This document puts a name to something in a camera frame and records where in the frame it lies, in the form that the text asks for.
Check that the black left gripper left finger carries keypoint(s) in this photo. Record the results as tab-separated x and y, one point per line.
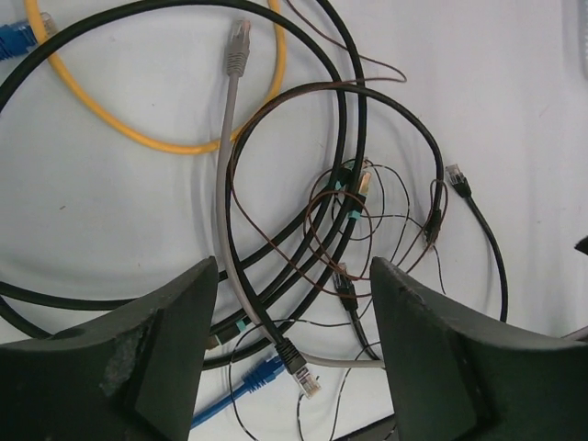
131	374

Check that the black cable large loop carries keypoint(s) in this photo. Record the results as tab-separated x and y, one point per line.
429	230

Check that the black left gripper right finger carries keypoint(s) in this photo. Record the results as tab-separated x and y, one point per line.
457	374

